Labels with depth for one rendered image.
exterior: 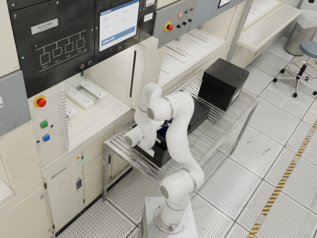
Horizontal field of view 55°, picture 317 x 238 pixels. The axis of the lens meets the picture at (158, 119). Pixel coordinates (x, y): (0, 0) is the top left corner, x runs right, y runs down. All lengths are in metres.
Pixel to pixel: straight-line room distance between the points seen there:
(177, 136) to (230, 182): 1.76
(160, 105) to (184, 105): 0.12
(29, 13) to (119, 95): 1.12
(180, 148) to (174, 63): 1.42
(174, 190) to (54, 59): 0.79
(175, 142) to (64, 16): 0.71
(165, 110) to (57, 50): 0.54
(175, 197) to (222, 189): 1.56
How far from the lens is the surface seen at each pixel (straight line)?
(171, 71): 2.59
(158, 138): 1.89
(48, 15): 1.33
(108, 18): 1.58
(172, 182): 1.44
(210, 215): 2.81
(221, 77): 2.44
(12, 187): 1.80
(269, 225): 2.98
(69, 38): 1.45
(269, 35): 3.73
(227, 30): 3.23
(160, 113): 1.28
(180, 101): 1.34
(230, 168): 3.17
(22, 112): 1.47
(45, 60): 1.41
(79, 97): 2.20
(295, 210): 3.18
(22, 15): 1.27
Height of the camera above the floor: 2.35
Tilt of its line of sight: 44 degrees down
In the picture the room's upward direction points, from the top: 12 degrees clockwise
